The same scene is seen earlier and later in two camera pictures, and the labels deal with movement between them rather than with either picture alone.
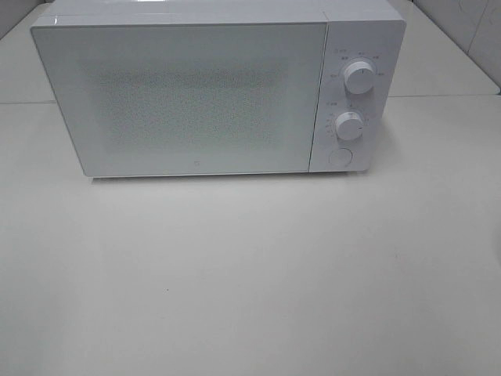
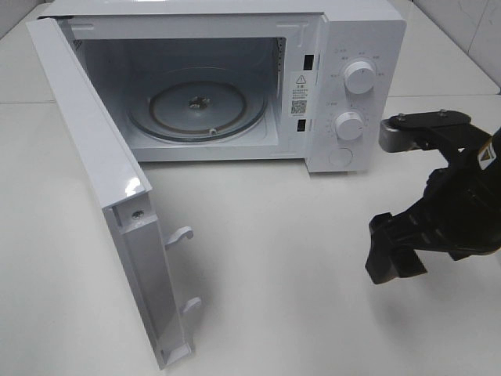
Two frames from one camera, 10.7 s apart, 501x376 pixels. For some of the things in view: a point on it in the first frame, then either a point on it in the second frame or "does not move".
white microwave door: [189, 97] to [142, 248]
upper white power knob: [358, 77] does not move
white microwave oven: [210, 88] does not move
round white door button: [340, 157] does not move
